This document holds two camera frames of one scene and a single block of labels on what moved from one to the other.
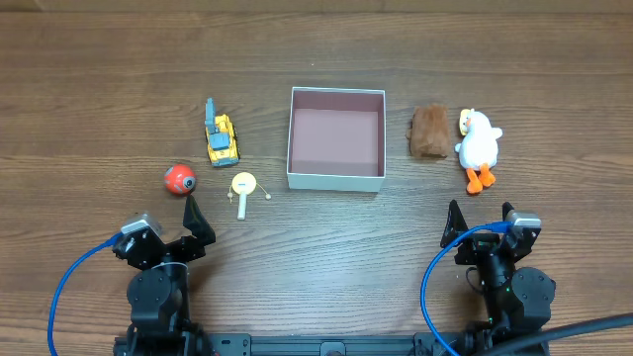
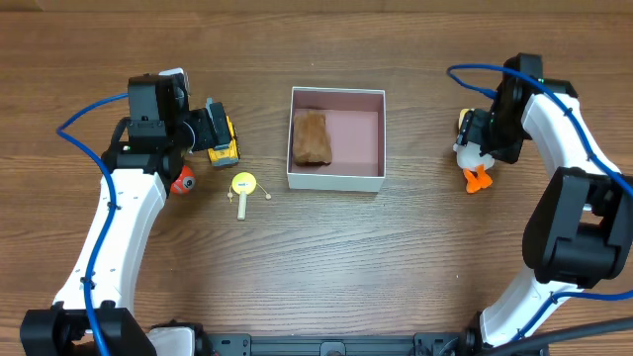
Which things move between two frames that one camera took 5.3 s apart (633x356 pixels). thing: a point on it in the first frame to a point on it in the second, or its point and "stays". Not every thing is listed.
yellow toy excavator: x=222 y=137 stays
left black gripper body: x=171 y=248 to x=217 y=125
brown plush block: x=428 y=133 to x=311 y=138
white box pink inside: x=336 y=139 stays
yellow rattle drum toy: x=244 y=184 stays
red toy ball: x=180 y=180 stays
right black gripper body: x=486 y=246 to x=477 y=128
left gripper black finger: x=197 y=224 to x=219 y=123
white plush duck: x=478 y=149 stays
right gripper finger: x=456 y=223 to x=462 y=137
